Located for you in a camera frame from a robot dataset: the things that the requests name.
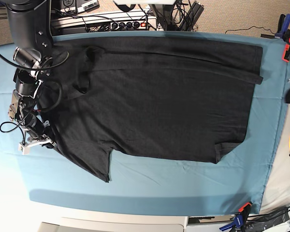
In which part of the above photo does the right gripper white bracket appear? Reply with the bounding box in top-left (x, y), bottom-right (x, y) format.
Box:
top-left (18, 136), bottom-right (57, 155)

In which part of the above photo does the dark grey T-shirt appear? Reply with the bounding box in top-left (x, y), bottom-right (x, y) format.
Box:
top-left (44, 37), bottom-right (263, 182)

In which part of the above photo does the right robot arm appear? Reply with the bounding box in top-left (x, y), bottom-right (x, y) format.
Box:
top-left (2, 0), bottom-right (63, 155)

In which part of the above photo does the orange black clamp upper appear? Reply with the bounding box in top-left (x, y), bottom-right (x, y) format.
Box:
top-left (282, 29), bottom-right (290, 62)

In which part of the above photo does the teal table cloth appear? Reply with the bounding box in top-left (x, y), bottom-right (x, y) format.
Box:
top-left (0, 32), bottom-right (290, 216)

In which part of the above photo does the white tray bottom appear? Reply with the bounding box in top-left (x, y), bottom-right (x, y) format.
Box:
top-left (38, 217), bottom-right (185, 232)

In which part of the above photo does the blue orange clamp lower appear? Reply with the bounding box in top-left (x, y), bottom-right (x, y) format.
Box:
top-left (219, 202), bottom-right (252, 232)

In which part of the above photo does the white power strip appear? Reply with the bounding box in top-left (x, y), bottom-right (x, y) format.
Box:
top-left (85, 15), bottom-right (158, 32)

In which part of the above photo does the blue handled clamp top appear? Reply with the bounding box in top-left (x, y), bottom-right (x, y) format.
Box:
top-left (275, 14), bottom-right (290, 39)

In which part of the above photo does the black bag with cables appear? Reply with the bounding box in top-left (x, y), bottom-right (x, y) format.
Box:
top-left (244, 206), bottom-right (290, 232)

